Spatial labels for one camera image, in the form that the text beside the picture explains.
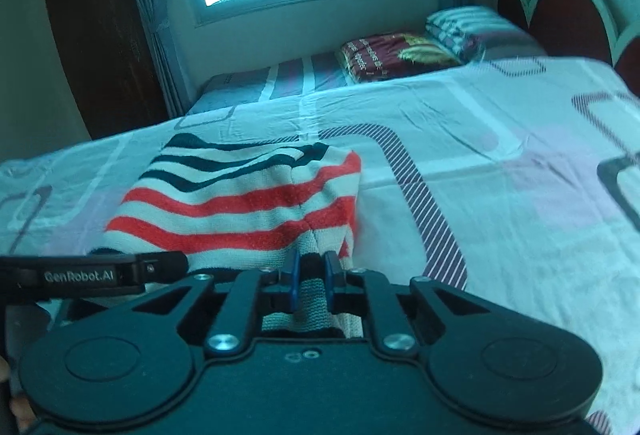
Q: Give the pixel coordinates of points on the dark wooden door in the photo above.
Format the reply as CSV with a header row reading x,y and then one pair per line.
x,y
100,40

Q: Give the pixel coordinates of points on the person's left hand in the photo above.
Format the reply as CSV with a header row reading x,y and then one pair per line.
x,y
17,407

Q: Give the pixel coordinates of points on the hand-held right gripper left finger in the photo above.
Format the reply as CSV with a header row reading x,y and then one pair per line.
x,y
295,282

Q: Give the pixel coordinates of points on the striped knit sweater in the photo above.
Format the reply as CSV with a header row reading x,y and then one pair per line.
x,y
225,210

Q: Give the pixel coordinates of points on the red scalloped headboard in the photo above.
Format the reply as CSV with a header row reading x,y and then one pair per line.
x,y
565,20

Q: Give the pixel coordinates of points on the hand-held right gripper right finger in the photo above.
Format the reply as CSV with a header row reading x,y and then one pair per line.
x,y
330,277

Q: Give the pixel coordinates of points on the striped pillow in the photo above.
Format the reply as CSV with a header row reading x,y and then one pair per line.
x,y
470,30

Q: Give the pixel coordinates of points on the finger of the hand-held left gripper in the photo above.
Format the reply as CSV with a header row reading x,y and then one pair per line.
x,y
165,267

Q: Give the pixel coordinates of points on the dark red patterned pillow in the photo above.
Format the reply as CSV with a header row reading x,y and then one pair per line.
x,y
390,57

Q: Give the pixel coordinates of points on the patterned bed sheet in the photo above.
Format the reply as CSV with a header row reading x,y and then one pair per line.
x,y
500,165

